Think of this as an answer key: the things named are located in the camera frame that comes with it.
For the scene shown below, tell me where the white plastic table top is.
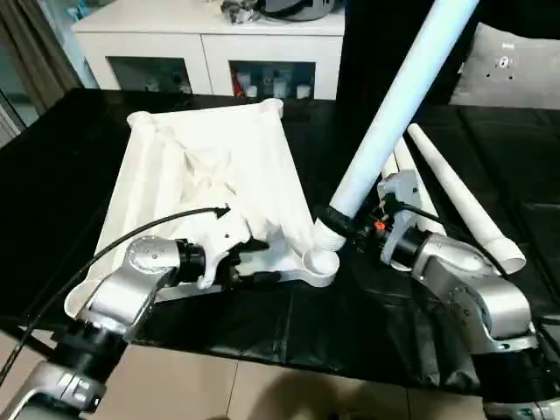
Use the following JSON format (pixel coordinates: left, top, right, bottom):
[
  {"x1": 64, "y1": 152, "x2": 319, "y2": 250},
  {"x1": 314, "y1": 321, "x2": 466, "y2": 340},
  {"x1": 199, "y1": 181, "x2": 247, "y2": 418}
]
[{"x1": 64, "y1": 98, "x2": 341, "y2": 320}]

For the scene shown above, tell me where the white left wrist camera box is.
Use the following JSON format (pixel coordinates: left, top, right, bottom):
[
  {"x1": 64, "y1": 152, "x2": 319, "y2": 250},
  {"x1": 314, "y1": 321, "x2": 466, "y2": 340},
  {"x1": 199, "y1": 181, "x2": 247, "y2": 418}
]
[{"x1": 196, "y1": 205, "x2": 264, "y2": 291}]

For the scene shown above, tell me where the grey pillow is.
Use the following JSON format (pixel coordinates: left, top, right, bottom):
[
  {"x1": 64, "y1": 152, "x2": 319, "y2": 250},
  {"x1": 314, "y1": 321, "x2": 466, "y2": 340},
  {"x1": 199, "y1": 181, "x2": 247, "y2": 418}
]
[{"x1": 450, "y1": 21, "x2": 560, "y2": 106}]

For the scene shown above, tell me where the white plastic table leg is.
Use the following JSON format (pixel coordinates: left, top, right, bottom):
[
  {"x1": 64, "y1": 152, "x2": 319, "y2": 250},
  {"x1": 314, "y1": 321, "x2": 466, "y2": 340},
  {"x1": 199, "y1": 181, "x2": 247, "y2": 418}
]
[
  {"x1": 312, "y1": 0, "x2": 480, "y2": 253},
  {"x1": 392, "y1": 139, "x2": 447, "y2": 233},
  {"x1": 406, "y1": 122, "x2": 526, "y2": 270},
  {"x1": 383, "y1": 152, "x2": 402, "y2": 177}
]

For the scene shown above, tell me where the brown curtain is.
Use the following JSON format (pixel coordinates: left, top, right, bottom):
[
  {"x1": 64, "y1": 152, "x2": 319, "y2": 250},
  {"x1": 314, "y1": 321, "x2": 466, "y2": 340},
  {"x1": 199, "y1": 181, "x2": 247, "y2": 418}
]
[{"x1": 0, "y1": 0, "x2": 88, "y2": 145}]

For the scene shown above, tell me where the black case with gold label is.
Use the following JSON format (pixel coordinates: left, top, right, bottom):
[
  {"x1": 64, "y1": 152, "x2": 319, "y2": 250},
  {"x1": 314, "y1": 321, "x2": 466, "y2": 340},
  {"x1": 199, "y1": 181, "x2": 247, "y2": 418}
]
[{"x1": 336, "y1": 0, "x2": 478, "y2": 106}]

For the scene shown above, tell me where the black mat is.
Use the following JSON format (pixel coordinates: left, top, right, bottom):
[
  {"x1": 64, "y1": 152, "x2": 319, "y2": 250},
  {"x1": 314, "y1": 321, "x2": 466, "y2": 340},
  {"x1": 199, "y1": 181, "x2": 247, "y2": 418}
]
[{"x1": 0, "y1": 87, "x2": 560, "y2": 390}]

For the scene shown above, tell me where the white glass-door cabinet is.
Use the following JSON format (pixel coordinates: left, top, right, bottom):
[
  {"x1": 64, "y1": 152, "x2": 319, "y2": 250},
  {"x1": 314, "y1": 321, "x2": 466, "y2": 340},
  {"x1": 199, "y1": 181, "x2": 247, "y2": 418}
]
[{"x1": 71, "y1": 2, "x2": 347, "y2": 101}]

